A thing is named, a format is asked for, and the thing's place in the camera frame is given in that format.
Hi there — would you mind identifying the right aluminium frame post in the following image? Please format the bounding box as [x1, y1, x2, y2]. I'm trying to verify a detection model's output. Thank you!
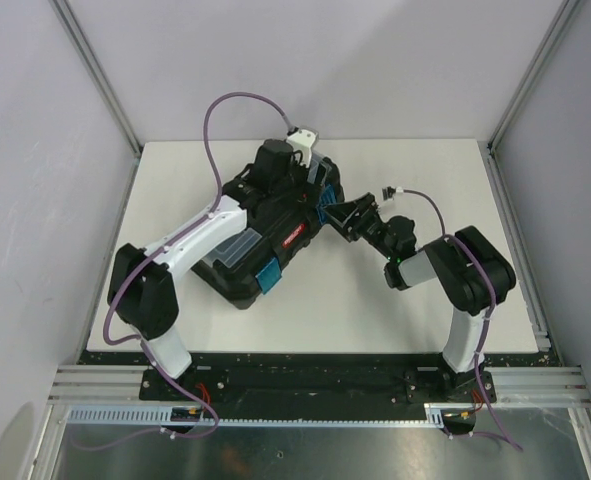
[486, 0, 585, 153]

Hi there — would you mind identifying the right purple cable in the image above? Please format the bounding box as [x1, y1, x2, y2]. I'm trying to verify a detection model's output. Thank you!
[399, 188, 524, 451]

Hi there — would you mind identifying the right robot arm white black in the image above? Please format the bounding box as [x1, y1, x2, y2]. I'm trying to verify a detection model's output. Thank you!
[323, 193, 517, 401]

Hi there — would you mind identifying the grey slotted cable duct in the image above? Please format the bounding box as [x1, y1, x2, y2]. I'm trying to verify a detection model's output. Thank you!
[66, 404, 455, 428]

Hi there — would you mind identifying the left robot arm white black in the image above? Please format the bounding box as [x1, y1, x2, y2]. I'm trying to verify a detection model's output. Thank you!
[106, 130, 335, 400]

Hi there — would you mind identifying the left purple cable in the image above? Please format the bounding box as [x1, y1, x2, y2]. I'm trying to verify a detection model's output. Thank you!
[69, 91, 296, 451]

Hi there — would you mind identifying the purple cable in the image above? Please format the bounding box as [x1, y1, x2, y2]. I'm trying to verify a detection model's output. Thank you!
[399, 188, 524, 451]
[69, 91, 296, 451]

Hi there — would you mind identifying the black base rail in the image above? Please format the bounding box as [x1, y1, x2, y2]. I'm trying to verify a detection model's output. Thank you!
[139, 353, 497, 420]

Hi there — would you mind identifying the black plastic toolbox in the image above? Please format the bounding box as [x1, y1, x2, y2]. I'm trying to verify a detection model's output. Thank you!
[192, 150, 344, 310]

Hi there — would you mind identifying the left aluminium frame post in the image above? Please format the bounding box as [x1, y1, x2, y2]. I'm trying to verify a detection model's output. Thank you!
[49, 0, 143, 154]

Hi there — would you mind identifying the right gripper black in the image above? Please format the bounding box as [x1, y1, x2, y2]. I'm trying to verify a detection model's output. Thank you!
[321, 192, 395, 260]

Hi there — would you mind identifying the aluminium frame post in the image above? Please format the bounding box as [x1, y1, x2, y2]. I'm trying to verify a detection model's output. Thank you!
[49, 0, 143, 154]
[486, 0, 585, 153]

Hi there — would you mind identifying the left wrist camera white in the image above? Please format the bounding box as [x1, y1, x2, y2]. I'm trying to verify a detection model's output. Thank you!
[286, 127, 319, 167]

